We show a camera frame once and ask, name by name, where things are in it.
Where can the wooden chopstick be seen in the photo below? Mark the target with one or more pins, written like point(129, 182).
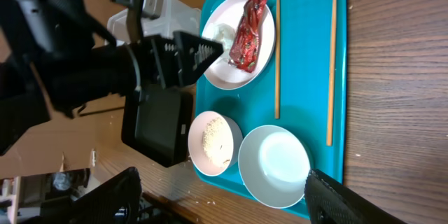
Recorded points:
point(331, 81)
point(277, 60)

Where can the teal plastic tray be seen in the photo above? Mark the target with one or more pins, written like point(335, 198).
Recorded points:
point(305, 51)

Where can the white round plate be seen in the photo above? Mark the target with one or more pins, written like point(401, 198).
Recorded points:
point(223, 75)

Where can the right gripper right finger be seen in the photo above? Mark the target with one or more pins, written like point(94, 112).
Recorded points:
point(328, 201)

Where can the white tissue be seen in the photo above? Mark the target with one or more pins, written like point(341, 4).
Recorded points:
point(222, 33)

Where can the right wooden chopstick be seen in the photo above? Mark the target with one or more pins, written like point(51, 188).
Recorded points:
point(331, 81)

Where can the left wooden chopstick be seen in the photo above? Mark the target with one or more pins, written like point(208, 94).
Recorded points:
point(277, 60)

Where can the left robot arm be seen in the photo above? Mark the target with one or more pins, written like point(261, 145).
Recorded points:
point(62, 58)

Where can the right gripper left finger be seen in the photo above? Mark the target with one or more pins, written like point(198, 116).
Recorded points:
point(101, 205)

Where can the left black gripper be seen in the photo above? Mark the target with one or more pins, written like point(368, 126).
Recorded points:
point(158, 63)

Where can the red snack wrapper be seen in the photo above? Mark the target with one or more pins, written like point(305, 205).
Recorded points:
point(246, 45)

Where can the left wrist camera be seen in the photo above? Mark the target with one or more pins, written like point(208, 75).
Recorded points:
point(151, 9)

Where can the black square tray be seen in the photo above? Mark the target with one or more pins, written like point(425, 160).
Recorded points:
point(157, 124)

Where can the grey-white bowl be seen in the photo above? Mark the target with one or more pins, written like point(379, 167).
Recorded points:
point(274, 166)

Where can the pink bowl with rice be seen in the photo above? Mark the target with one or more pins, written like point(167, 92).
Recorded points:
point(213, 143)

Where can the clear plastic bin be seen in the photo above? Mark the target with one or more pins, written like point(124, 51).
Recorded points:
point(176, 16)

